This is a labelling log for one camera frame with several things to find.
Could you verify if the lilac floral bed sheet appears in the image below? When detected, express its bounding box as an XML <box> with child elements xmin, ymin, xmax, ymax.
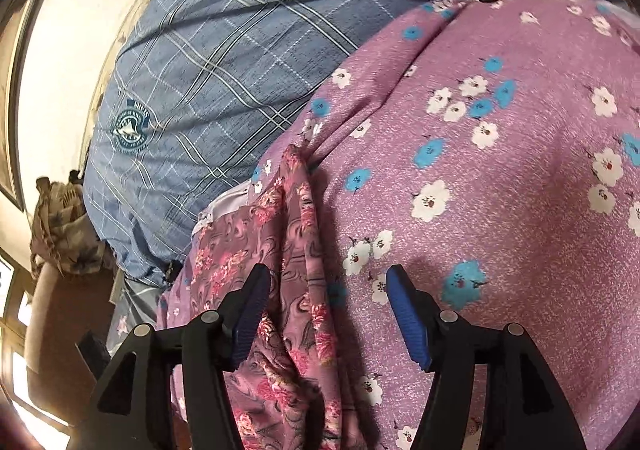
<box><xmin>154</xmin><ymin>0</ymin><xmax>640</xmax><ymax>450</ymax></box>

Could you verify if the blue plaid quilt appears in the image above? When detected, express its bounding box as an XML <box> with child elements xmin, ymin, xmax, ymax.
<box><xmin>85</xmin><ymin>0</ymin><xmax>431</xmax><ymax>287</ymax></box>

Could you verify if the brown patterned cloth bundle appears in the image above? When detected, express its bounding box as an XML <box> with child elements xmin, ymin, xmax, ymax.
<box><xmin>29</xmin><ymin>170</ymin><xmax>117</xmax><ymax>281</ymax></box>

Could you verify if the maroon floral patterned garment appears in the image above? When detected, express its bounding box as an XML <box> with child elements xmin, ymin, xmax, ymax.
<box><xmin>190</xmin><ymin>146</ymin><xmax>366</xmax><ymax>449</ymax></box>

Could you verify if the grey striped pillow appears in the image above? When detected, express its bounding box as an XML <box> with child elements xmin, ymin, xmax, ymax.
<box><xmin>105</xmin><ymin>276</ymin><xmax>169</xmax><ymax>356</ymax></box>

